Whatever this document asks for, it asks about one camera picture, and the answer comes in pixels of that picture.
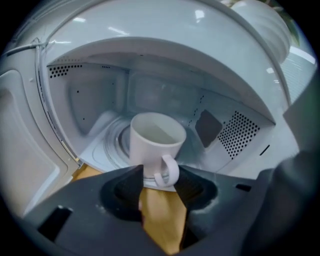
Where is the white cup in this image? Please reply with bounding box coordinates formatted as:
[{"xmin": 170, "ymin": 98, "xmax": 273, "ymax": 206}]
[{"xmin": 128, "ymin": 111, "xmax": 188, "ymax": 188}]

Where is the grey cable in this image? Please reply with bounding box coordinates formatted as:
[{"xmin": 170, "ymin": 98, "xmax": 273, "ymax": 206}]
[{"xmin": 6, "ymin": 37, "xmax": 50, "ymax": 57}]

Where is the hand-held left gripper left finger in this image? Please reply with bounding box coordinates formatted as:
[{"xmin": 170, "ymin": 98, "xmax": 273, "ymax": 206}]
[{"xmin": 21, "ymin": 163, "xmax": 166, "ymax": 256}]

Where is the white microwave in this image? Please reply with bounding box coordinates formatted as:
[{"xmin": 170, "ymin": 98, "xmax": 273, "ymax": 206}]
[{"xmin": 0, "ymin": 0, "xmax": 318, "ymax": 218}]

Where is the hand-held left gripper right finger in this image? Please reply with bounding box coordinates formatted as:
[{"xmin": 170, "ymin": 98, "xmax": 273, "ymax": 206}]
[{"xmin": 174, "ymin": 76, "xmax": 320, "ymax": 256}]

